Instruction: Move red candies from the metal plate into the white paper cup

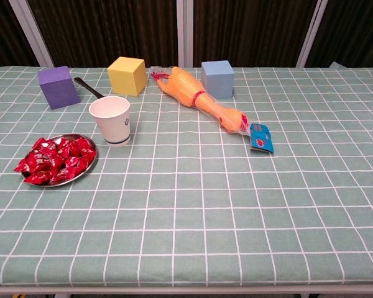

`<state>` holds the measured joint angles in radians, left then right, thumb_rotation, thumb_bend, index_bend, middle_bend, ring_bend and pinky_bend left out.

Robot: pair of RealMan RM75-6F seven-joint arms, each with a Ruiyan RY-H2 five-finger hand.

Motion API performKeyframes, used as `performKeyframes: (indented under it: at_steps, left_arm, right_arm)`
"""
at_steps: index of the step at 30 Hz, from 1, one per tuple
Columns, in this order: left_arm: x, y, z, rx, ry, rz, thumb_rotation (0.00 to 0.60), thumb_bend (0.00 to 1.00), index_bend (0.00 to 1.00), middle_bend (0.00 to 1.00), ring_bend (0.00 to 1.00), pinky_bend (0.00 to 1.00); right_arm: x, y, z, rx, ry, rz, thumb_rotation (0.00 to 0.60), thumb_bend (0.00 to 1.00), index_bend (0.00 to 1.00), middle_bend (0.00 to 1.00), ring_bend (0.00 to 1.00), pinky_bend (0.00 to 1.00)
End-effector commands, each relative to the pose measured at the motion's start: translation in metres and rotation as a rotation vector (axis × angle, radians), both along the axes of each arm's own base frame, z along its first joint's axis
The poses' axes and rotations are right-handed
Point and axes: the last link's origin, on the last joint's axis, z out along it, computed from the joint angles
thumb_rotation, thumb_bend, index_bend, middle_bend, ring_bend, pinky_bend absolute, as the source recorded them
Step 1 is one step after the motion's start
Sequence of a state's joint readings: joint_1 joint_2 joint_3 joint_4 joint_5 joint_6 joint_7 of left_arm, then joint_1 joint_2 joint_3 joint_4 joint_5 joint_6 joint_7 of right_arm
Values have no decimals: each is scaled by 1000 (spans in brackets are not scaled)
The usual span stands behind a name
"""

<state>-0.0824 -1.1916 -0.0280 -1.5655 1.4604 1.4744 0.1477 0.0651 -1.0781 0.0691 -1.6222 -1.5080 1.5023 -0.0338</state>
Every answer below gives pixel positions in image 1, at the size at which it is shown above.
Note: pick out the grey metal frame post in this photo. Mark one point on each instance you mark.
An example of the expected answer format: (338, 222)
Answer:
(311, 31)
(181, 31)
(31, 34)

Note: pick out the light blue foam cube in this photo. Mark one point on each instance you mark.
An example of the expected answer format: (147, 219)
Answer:
(217, 80)

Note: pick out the bowl of red candies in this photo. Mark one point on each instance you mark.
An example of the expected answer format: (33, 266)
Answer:
(85, 172)

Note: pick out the dark brown curtain panel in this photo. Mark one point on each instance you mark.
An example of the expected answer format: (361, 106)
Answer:
(112, 28)
(251, 28)
(3, 31)
(354, 31)

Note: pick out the green checked tablecloth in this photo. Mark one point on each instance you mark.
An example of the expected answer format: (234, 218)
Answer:
(186, 201)

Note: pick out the purple foam cube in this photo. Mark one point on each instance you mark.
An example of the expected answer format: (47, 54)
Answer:
(57, 90)

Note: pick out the bagged orange rubber chicken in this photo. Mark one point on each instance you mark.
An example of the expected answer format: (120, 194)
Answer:
(186, 85)

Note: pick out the yellow foam cube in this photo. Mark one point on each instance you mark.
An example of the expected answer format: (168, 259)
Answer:
(126, 79)

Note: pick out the white paper cup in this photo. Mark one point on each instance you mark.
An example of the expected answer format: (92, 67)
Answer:
(115, 130)

